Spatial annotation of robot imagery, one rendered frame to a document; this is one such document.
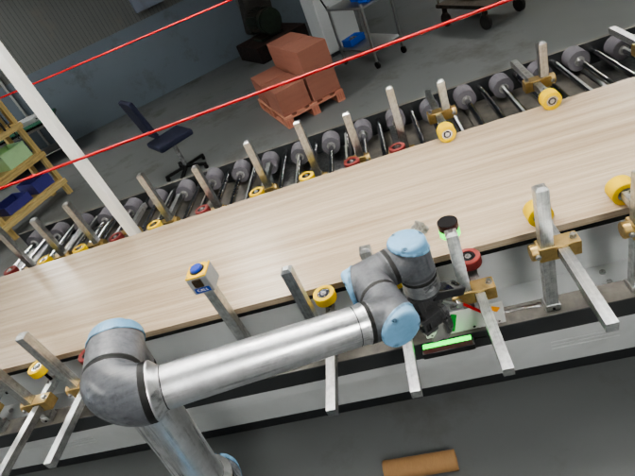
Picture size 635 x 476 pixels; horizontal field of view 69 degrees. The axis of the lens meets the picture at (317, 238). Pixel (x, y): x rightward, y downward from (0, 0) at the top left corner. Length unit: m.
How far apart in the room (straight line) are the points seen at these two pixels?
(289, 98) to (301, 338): 4.71
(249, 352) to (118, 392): 0.24
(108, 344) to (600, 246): 1.56
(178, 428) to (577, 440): 1.57
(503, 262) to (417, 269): 0.73
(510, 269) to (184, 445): 1.22
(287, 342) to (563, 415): 1.56
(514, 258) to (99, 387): 1.37
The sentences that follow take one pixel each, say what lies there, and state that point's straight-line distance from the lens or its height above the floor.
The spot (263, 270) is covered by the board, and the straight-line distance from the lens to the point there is 1.88.
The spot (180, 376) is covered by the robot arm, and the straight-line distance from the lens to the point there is 0.93.
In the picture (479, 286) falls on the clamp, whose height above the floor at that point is 0.87.
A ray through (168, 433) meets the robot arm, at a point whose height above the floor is 1.16.
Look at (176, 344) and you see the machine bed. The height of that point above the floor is 0.74.
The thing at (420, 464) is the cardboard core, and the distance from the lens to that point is 2.14.
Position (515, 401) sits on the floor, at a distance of 2.31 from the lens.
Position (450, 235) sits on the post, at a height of 1.10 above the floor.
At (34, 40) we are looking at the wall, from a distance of 9.88.
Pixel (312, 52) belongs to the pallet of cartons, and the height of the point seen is 0.65.
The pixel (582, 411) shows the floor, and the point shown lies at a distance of 2.29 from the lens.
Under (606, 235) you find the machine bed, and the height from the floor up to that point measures 0.75.
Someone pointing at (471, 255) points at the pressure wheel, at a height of 0.90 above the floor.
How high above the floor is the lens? 1.97
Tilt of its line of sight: 34 degrees down
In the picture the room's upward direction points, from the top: 25 degrees counter-clockwise
